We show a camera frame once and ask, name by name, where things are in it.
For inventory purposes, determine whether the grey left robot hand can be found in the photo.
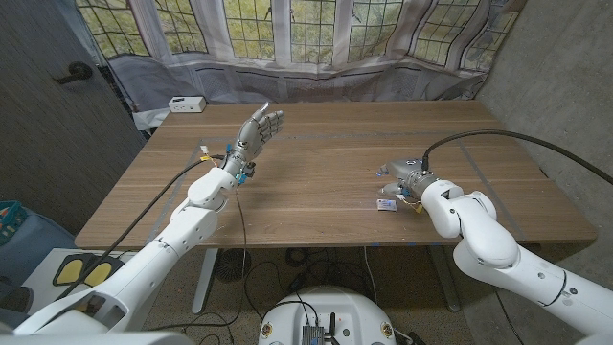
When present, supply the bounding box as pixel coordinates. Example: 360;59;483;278
220;102;285;178

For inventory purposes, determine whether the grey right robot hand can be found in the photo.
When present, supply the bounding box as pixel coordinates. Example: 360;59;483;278
376;157;440;200

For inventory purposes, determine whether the white power socket box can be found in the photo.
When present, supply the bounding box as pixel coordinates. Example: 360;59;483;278
167;95;208;114

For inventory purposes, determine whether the printed window backdrop cloth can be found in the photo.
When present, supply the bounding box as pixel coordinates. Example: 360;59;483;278
74;0;528;114

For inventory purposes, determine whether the white table leg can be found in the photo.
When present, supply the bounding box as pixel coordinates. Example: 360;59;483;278
428;244;462;312
192;247;219;315

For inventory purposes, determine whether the black round fan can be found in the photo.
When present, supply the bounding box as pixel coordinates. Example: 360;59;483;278
214;247;251;284

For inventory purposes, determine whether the white round robot torso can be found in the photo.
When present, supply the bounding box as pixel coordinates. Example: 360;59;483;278
258;286;397;345

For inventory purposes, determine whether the dark brown door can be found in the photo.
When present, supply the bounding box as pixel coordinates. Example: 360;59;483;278
0;0;148;236

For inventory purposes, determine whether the yellow black foot pedal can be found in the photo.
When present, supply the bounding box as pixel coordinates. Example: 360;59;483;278
81;258;126;288
52;253;90;288

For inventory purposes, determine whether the grey blue bin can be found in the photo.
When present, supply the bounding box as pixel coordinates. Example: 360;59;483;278
0;205;78;288

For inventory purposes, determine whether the teal plastic basket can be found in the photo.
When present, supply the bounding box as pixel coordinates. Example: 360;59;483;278
0;199;29;245

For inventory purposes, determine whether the white pedal board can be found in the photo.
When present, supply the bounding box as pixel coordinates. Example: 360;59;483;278
21;247;145;317

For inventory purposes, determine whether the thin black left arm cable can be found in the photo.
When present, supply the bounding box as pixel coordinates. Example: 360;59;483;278
234;185;248;317

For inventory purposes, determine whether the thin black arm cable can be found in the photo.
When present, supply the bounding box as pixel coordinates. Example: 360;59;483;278
234;185;248;317
494;288;526;345

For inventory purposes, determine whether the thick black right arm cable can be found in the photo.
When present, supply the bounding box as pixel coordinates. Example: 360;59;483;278
420;127;613;186

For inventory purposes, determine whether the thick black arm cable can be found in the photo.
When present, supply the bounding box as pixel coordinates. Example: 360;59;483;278
56;152;225;302
420;127;613;186

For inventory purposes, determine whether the white thin cable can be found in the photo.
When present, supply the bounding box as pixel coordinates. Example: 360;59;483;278
362;245;379;304

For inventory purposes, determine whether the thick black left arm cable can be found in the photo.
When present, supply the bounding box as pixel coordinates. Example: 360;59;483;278
56;152;225;302

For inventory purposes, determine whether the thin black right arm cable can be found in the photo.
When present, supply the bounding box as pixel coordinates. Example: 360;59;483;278
494;288;526;345

